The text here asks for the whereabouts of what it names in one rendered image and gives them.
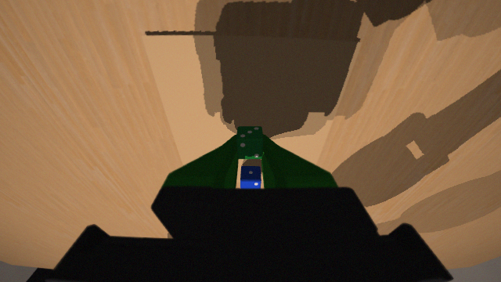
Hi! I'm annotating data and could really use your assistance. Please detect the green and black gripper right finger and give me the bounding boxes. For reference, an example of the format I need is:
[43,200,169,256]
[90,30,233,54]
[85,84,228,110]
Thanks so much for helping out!
[261,135,338,188]

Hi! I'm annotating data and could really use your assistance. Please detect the dark green die with grey pips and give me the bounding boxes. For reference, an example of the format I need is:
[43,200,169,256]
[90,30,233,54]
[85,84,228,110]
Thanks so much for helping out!
[236,126,263,159]

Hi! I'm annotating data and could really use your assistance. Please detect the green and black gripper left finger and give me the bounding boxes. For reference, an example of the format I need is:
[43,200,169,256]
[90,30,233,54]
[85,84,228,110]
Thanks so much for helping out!
[161,135,239,188]

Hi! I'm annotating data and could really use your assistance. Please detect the blue die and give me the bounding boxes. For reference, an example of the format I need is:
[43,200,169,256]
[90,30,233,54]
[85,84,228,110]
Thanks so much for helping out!
[240,166,261,188]

